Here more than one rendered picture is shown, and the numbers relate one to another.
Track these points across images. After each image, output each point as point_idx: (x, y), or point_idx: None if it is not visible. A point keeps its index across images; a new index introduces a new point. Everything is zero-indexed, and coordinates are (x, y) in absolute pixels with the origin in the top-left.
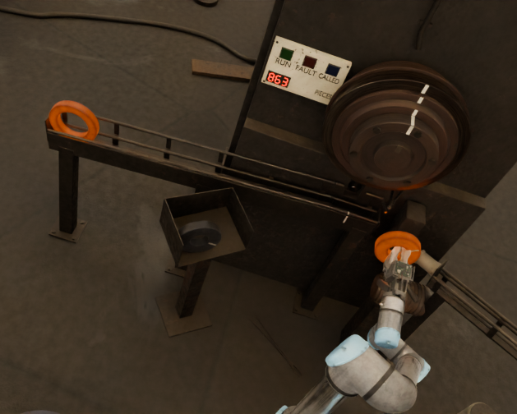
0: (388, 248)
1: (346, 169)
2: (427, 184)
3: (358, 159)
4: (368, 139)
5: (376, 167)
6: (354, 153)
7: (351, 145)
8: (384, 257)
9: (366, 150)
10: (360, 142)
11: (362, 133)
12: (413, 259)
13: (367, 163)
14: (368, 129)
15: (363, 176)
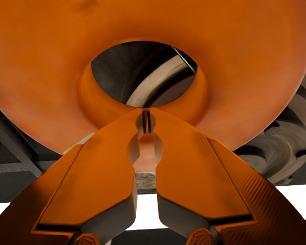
0: (213, 110)
1: None
2: (133, 94)
3: (293, 148)
4: (275, 173)
5: (255, 142)
6: (302, 160)
7: (305, 161)
8: (217, 7)
9: (277, 156)
10: (289, 167)
11: (284, 176)
12: (8, 96)
13: (273, 141)
14: (276, 181)
15: (284, 127)
